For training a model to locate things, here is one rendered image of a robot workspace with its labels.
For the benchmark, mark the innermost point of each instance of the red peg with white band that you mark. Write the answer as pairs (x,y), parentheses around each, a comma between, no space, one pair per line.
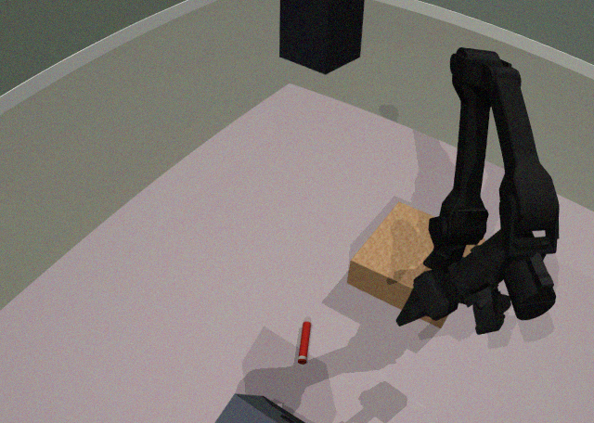
(304,343)

